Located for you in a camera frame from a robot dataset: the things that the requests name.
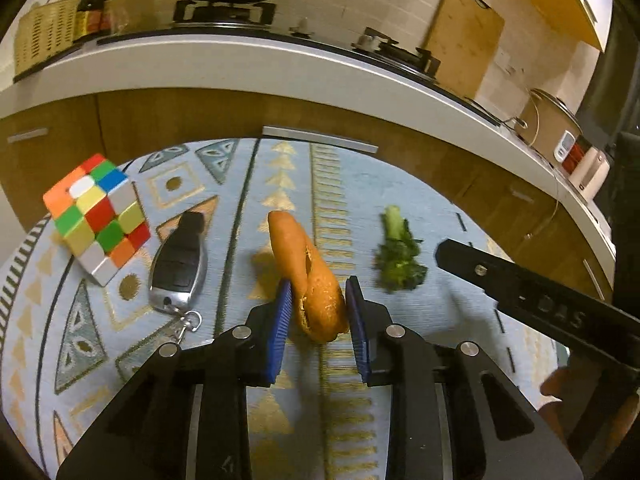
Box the green leafy vegetable scrap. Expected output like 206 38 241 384
374 205 427 292

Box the orange bread roll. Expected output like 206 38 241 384
268 210 349 344

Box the dark kitchen window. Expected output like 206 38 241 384
576 2 639 220

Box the white kitchen countertop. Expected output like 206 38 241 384
1 35 615 278

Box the brown wooden cabinet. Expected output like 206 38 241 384
1 89 613 299

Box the black silver car key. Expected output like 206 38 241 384
149 211 207 344

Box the patterned light blue tablecloth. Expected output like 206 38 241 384
1 139 558 479

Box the white electric kettle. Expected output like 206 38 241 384
570 146 611 202

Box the red container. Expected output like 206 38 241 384
562 136 592 174

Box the beige rice cooker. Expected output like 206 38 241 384
515 89 582 167

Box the multicoloured puzzle cube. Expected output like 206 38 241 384
42 153 151 286

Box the wooden cutting board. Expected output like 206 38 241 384
423 0 504 99

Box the black gas stove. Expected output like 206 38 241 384
98 0 501 126

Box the woven beige basket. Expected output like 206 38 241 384
14 0 79 75

